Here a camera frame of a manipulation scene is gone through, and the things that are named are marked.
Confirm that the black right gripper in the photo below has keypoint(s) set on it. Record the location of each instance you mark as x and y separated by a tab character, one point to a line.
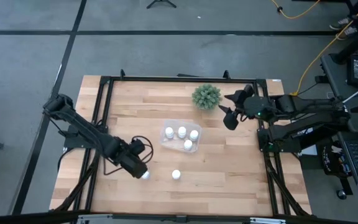
256	107

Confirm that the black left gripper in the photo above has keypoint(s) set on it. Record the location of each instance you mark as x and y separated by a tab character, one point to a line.
130	163

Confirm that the white pill bottle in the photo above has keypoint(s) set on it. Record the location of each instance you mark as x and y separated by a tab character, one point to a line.
169	132
194	135
176	174
188	144
182	132
146	175

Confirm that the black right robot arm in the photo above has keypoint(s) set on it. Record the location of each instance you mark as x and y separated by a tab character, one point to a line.
303	105

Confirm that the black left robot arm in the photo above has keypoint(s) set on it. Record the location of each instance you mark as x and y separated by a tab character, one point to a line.
82	127

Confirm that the clear plastic basket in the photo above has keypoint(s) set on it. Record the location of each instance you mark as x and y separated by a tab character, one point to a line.
174	144

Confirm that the artificial green potted plant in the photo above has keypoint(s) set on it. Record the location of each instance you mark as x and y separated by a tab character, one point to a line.
207	96

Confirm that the black beam with silver brackets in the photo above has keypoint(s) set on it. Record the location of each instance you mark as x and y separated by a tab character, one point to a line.
42	217

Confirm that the black desk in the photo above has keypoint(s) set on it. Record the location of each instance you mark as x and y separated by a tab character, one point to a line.
337	77

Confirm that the black bag with white print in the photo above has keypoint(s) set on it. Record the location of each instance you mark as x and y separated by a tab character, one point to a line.
334	158

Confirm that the black tripod legs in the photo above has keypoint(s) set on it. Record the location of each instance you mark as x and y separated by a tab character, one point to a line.
161	1

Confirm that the person's shoe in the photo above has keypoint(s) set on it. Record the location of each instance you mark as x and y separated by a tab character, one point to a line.
348	32
340	23

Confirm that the black caster wheel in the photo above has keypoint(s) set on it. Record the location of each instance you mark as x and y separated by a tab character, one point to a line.
341	194

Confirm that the black desk leg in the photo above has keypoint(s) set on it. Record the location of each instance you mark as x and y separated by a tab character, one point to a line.
357	42

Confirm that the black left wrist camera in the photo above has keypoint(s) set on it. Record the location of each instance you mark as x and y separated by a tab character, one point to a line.
137	146

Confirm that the black aluminium table frame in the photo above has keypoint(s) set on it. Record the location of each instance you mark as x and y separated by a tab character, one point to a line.
197	79

